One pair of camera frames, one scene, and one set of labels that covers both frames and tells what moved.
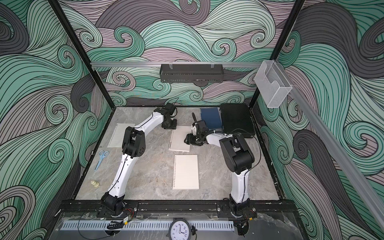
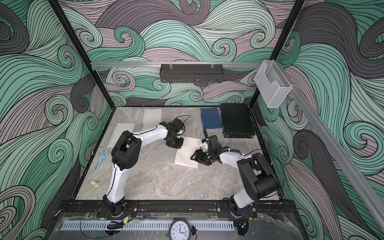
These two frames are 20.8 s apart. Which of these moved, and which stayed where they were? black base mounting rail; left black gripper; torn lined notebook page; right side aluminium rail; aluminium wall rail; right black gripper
Moved: left black gripper; right black gripper
Stayed: torn lined notebook page; aluminium wall rail; right side aluminium rail; black base mounting rail
